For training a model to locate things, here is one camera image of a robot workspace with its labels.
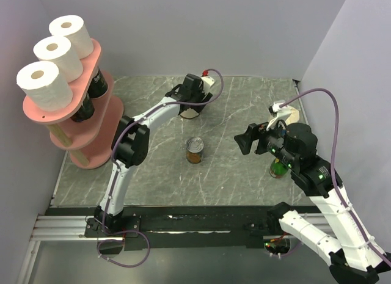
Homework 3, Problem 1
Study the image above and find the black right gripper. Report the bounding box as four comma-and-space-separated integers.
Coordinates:
233, 115, 298, 169

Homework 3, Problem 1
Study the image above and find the beige roll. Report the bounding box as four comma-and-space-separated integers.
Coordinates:
180, 108, 200, 120
268, 106, 300, 125

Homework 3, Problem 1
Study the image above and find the black roll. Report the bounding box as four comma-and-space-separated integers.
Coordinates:
88, 67, 108, 99
70, 93, 95, 123

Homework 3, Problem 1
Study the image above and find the white toilet roll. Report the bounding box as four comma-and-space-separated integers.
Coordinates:
49, 15, 94, 59
16, 61, 73, 112
33, 36, 84, 82

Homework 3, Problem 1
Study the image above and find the white toilet roll front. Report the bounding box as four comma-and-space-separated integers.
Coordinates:
33, 36, 84, 82

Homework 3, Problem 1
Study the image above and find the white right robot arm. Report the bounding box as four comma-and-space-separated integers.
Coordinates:
234, 123, 390, 283

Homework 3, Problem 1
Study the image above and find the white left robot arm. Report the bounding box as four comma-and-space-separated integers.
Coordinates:
94, 70, 215, 236

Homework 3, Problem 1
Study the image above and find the pink three-tier shelf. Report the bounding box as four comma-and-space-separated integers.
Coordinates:
23, 39, 124, 169

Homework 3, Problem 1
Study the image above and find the green glass bottle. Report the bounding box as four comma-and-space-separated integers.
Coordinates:
269, 158, 288, 179

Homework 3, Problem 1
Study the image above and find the tin can orange label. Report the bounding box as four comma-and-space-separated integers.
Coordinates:
186, 137, 204, 164

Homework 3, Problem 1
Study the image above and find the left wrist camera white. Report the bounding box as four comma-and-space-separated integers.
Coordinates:
201, 70, 215, 90

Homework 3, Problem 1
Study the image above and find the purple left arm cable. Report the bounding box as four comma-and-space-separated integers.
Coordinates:
97, 69, 225, 268

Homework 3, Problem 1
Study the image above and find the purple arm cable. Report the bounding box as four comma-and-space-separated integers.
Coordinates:
282, 88, 389, 266
97, 69, 225, 268

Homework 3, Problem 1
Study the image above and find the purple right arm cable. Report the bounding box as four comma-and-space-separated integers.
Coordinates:
282, 88, 389, 266

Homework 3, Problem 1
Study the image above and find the aluminium frame rail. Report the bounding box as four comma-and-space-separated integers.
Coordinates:
15, 213, 92, 284

